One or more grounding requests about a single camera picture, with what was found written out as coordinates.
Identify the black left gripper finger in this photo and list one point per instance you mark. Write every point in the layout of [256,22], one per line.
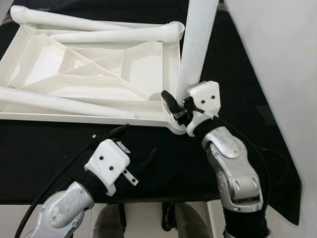
[118,132]
[148,159]

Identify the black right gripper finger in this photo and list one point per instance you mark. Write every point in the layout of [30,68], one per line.
[169,99]

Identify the white plastic table leg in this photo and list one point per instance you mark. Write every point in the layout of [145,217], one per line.
[124,34]
[198,44]
[49,101]
[49,19]

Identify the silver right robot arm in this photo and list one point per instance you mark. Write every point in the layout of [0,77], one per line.
[233,168]

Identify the white plastic children table top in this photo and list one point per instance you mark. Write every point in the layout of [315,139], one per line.
[143,64]

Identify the grey robot left leg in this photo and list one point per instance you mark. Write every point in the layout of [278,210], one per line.
[109,223]

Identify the clear plastic tape piece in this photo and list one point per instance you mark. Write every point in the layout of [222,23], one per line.
[268,115]

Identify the black tablecloth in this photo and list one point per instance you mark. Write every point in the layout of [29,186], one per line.
[29,148]

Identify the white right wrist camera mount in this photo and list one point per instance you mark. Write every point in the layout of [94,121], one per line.
[205,96]

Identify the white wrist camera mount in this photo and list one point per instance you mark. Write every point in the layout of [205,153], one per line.
[205,96]
[106,161]

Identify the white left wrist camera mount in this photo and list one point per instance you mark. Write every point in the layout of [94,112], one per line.
[106,161]

